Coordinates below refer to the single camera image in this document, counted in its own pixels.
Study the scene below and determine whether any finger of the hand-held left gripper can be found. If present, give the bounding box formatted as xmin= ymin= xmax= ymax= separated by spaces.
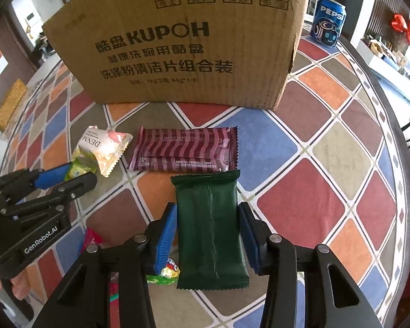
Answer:
xmin=5 ymin=172 xmax=98 ymax=215
xmin=0 ymin=163 xmax=71 ymax=206

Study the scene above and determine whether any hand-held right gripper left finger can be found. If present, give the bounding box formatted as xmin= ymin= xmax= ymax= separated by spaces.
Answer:
xmin=31 ymin=202 xmax=178 ymax=328

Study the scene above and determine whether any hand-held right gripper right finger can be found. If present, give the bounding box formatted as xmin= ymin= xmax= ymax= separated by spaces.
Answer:
xmin=237 ymin=202 xmax=380 ymax=328

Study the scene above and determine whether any small light green packet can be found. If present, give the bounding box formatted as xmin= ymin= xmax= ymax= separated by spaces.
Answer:
xmin=64 ymin=159 xmax=97 ymax=182

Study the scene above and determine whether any dark green snack packet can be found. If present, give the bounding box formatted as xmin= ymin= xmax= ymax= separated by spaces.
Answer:
xmin=170 ymin=170 xmax=250 ymax=289

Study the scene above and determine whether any brown cardboard box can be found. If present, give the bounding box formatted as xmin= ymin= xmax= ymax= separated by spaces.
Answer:
xmin=42 ymin=0 xmax=311 ymax=111

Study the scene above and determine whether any person's left hand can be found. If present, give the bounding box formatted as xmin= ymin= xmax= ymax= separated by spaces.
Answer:
xmin=0 ymin=268 xmax=35 ymax=301

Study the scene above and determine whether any green wrapped lollipop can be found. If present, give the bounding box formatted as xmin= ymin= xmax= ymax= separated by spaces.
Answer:
xmin=147 ymin=256 xmax=180 ymax=285

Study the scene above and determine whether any cream snack packet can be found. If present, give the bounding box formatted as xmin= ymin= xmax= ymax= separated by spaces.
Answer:
xmin=72 ymin=125 xmax=134 ymax=177

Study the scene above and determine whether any pink snack packet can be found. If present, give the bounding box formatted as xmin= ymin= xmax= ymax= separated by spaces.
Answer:
xmin=81 ymin=227 xmax=106 ymax=251

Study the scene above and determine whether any red snack packet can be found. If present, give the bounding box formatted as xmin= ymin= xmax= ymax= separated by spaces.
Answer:
xmin=107 ymin=271 xmax=121 ymax=328

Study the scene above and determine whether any golden woven tissue box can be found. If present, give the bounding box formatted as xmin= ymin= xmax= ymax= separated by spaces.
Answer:
xmin=0 ymin=78 xmax=28 ymax=130

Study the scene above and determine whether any maroon striped snack packet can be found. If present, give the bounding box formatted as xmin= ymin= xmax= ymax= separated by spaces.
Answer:
xmin=128 ymin=126 xmax=239 ymax=173

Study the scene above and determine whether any white low cabinet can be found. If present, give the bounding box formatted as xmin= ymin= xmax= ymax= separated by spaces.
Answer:
xmin=360 ymin=37 xmax=410 ymax=105

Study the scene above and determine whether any blue soda can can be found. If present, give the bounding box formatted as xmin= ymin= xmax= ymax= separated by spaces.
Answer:
xmin=310 ymin=0 xmax=347 ymax=48

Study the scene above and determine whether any red bow decoration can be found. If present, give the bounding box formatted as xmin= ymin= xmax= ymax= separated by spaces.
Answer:
xmin=391 ymin=13 xmax=410 ymax=53

